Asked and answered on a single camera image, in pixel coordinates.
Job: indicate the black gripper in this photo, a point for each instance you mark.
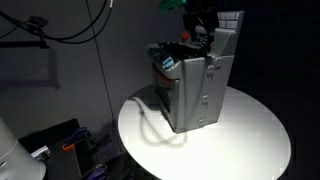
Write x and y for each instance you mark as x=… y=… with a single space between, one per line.
x=196 y=15

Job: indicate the grey toy stove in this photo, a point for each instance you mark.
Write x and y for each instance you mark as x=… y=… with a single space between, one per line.
x=200 y=93

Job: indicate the black tool tray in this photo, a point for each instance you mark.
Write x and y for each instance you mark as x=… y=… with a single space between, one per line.
x=56 y=163

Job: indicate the white labelled small box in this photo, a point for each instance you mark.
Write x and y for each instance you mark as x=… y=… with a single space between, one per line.
x=40 y=153

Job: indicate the white rounded housing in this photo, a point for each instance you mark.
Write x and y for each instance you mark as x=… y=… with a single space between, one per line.
x=16 y=156

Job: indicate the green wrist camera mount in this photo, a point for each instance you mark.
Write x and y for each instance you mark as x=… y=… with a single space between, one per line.
x=171 y=4

